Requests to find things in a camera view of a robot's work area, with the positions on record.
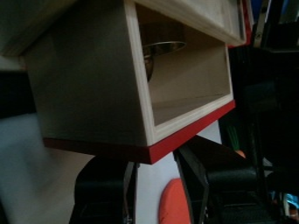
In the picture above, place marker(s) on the light wooden drawer cabinet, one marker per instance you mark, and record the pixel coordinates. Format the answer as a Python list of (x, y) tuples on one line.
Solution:
[(202, 17)]

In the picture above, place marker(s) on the round metal dough cutter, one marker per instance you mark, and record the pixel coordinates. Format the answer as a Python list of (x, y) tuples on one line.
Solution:
[(163, 46)]

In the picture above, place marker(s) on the white cutting board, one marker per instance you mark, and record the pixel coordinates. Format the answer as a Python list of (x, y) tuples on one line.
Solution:
[(35, 180)]

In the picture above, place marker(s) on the orange play dough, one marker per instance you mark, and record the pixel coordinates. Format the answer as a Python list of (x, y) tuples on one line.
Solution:
[(174, 204)]

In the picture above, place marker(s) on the wooden drawer with red front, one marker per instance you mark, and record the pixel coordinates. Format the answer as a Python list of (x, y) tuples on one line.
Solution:
[(90, 96)]

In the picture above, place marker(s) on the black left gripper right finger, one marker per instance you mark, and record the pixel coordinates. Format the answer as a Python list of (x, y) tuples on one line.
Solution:
[(218, 178)]

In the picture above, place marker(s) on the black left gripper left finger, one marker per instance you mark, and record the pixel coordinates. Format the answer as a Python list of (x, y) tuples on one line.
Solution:
[(101, 189)]

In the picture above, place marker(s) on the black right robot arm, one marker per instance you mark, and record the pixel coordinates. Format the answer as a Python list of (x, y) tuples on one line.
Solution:
[(273, 96)]

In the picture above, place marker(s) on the toy carrot with green top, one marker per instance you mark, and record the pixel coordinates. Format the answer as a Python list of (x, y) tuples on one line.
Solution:
[(235, 141)]

